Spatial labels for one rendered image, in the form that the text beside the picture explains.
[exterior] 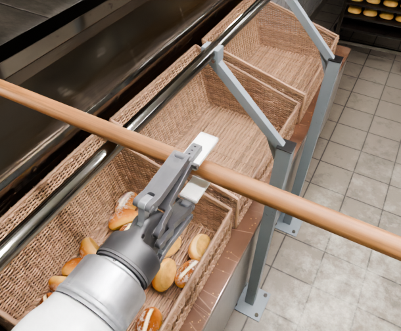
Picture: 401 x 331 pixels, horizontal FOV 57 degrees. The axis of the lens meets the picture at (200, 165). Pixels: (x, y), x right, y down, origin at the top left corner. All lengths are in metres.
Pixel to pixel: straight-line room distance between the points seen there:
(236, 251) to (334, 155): 1.36
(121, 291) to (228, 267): 0.77
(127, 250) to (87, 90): 0.75
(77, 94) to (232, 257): 0.66
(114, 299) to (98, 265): 0.04
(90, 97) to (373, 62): 2.65
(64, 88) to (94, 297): 0.75
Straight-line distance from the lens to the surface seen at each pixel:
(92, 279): 0.42
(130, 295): 0.43
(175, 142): 1.49
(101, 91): 1.16
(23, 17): 1.11
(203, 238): 1.14
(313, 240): 1.98
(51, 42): 1.01
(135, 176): 1.23
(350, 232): 0.53
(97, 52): 1.16
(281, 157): 0.98
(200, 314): 1.11
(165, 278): 1.09
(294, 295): 1.81
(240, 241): 1.22
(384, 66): 3.39
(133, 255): 0.44
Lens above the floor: 1.61
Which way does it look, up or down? 47 degrees down
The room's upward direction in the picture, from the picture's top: straight up
